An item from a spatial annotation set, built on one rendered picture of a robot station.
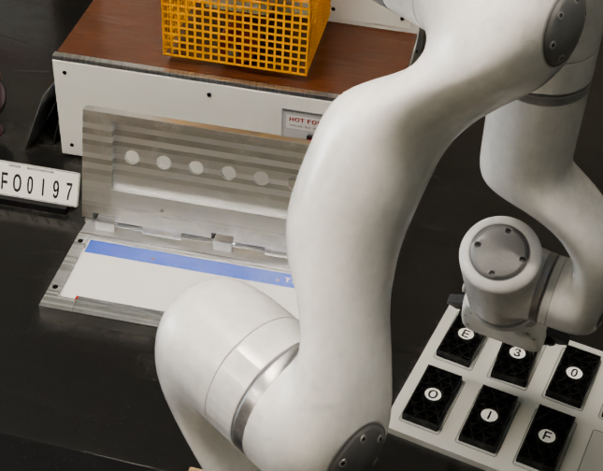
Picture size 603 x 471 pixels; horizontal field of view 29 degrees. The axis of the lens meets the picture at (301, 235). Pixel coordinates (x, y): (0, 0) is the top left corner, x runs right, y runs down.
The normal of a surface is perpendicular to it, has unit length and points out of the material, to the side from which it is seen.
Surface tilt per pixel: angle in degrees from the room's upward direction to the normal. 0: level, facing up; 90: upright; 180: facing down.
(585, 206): 43
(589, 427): 0
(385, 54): 0
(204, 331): 35
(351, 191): 70
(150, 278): 0
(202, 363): 57
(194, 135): 76
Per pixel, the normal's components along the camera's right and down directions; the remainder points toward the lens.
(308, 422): -0.21, 0.15
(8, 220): 0.04, -0.76
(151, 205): -0.19, 0.43
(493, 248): -0.19, -0.33
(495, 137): -0.83, 0.39
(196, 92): -0.21, 0.62
